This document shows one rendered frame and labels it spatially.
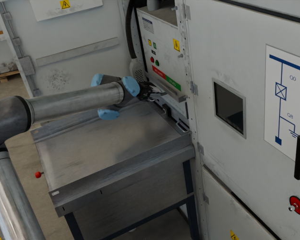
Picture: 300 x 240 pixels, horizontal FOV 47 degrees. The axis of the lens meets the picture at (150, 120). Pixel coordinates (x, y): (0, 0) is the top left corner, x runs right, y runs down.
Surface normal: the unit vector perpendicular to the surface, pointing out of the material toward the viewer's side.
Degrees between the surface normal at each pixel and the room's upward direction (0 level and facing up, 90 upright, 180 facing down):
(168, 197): 90
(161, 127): 0
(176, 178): 90
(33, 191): 0
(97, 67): 90
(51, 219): 0
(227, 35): 90
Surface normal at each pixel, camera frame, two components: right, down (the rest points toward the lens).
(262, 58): -0.89, 0.36
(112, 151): -0.16, -0.83
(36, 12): 0.33, 0.47
